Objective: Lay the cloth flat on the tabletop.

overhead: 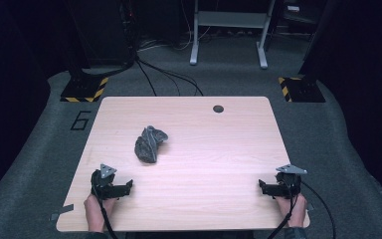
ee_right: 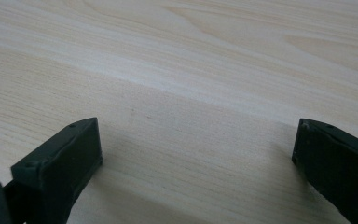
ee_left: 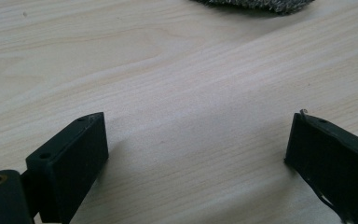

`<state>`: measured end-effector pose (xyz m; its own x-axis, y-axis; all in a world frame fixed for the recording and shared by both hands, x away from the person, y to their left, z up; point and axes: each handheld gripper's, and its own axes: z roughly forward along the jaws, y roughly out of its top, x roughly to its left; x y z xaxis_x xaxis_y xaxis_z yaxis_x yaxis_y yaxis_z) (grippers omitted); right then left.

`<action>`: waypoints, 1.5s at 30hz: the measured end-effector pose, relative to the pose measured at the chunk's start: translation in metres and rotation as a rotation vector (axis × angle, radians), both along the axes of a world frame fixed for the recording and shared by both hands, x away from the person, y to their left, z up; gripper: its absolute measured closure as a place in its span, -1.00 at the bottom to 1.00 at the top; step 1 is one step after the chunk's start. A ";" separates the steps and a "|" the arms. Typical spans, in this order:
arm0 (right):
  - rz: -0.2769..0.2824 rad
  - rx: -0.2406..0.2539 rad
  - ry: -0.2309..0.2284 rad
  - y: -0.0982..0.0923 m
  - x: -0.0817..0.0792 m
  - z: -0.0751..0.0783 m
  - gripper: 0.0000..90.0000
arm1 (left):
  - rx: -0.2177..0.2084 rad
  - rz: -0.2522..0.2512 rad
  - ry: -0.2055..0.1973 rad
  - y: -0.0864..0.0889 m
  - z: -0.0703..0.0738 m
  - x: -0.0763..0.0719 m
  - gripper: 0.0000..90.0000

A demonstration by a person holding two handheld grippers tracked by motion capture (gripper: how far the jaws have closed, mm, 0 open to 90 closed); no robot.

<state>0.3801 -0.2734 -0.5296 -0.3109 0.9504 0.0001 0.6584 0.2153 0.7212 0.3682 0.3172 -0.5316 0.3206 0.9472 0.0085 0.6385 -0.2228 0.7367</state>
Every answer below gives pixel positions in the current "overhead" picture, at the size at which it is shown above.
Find grey tape strip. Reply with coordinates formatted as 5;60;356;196
49;203;76;222

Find dark computer cabinet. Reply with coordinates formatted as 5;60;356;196
76;0;137;69

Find white metal desk frame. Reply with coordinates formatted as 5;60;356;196
189;0;277;70

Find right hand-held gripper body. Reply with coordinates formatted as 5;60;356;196
275;164;308;200

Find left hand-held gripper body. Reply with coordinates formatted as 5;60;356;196
90;163;122;201

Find black floor cables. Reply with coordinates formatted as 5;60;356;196
134;58;205;98

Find long black looping cable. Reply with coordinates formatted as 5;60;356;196
299;180;337;239

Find grey terry cloth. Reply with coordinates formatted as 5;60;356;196
133;124;169;164

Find person's right hand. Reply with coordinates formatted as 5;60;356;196
276;194;308;229

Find black stand base hazard stripes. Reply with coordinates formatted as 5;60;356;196
278;76;326;104
60;76;109;104

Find person's left hand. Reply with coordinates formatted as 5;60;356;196
84;194;117;233

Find white floor cables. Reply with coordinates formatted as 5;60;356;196
138;24;213;53

